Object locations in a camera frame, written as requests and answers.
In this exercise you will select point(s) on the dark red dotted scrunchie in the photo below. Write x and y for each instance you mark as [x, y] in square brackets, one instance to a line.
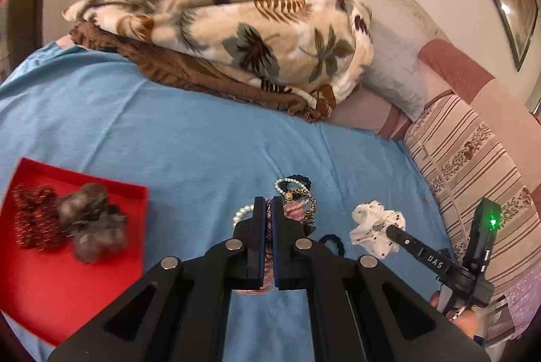
[37, 222]

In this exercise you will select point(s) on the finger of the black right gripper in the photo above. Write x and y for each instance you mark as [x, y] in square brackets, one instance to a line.
[427, 256]

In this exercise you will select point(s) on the white dotted scrunchie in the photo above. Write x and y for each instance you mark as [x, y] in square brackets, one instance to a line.
[372, 221]

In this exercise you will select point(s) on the red white plaid scrunchie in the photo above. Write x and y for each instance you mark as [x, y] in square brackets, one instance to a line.
[295, 210]

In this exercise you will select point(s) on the blue bed sheet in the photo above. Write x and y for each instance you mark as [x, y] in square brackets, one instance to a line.
[200, 156]

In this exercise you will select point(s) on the white grey pillow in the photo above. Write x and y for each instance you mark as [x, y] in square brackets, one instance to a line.
[394, 73]

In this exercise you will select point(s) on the person's right hand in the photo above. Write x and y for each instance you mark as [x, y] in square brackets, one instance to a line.
[465, 319]

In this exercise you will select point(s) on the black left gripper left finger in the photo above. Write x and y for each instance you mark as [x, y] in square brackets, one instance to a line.
[249, 228]

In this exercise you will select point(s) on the grey sheer scrunchie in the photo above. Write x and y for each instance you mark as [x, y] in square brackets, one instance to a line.
[95, 225]

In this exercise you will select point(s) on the brown ruffled blanket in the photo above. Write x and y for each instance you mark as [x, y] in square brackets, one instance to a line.
[170, 68]

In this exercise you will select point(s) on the red shallow tray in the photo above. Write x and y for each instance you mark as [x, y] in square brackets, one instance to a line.
[52, 294]

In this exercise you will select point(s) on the cream leaf print blanket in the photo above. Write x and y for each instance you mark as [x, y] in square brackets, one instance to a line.
[313, 50]

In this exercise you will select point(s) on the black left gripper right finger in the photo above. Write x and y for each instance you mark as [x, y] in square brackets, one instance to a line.
[291, 267]

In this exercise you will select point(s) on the pink striped floral pillow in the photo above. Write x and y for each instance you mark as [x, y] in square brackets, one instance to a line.
[463, 161]

